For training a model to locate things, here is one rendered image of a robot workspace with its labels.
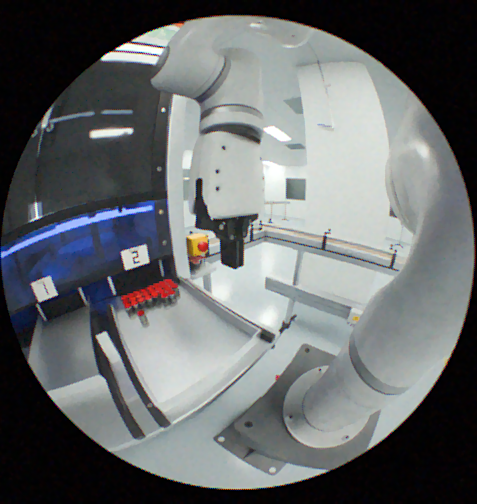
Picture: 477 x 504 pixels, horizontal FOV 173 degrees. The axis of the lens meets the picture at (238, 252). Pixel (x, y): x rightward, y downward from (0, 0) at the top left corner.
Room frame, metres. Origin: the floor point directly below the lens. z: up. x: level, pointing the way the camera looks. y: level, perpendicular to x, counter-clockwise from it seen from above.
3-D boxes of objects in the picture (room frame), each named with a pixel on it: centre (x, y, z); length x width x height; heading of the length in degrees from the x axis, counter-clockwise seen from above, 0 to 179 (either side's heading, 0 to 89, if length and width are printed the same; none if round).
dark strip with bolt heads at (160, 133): (0.47, 0.24, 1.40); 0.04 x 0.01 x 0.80; 138
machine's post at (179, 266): (0.53, 0.23, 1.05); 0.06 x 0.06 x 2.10; 48
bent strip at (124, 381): (0.10, 0.24, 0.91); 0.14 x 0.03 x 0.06; 49
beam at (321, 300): (0.63, -0.85, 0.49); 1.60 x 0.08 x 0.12; 48
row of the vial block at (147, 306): (0.33, 0.24, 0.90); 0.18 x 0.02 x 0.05; 138
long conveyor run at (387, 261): (0.73, -0.73, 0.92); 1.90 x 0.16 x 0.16; 48
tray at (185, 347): (0.25, 0.16, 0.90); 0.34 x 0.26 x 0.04; 48
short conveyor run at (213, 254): (0.90, 0.08, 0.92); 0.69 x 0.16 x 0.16; 138
